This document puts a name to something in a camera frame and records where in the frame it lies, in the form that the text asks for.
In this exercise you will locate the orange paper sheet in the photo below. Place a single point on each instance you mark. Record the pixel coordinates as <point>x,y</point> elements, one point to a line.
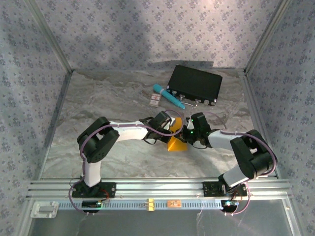
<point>176,146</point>

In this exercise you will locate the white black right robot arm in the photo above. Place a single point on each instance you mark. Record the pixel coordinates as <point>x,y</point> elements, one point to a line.
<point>253,157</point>

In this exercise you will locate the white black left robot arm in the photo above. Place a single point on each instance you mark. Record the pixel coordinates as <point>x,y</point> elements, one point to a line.
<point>130,132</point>

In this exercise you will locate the teal pen-shaped wand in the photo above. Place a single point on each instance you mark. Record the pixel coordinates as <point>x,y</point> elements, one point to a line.
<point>169,96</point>

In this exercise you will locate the small red white packet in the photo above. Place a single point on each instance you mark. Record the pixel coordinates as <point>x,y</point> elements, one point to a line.
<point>155,99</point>

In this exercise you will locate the orange label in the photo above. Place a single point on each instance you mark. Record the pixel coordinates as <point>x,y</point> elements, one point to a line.
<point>174,203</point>

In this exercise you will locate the yellow connector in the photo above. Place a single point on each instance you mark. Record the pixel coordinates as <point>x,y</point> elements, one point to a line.
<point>149,204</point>

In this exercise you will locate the small circuit board with LED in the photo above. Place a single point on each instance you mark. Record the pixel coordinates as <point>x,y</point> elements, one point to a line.
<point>230,204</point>
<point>89,204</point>

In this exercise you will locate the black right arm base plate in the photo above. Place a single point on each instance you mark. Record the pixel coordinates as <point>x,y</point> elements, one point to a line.
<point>211,189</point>

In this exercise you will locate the aluminium mounting rail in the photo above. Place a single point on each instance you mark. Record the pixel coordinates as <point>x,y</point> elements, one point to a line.
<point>160,189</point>

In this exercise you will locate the aluminium side rail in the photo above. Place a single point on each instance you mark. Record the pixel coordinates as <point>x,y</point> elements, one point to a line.
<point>254,110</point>
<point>54,123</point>

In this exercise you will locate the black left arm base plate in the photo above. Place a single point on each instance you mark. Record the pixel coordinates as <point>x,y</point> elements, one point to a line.
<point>109,189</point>

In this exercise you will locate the aluminium frame post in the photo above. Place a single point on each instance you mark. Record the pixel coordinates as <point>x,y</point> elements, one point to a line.
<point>265,37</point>
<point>54,40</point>

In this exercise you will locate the white plastic bracket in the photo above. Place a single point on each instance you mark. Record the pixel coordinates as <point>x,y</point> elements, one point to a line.
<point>44,209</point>

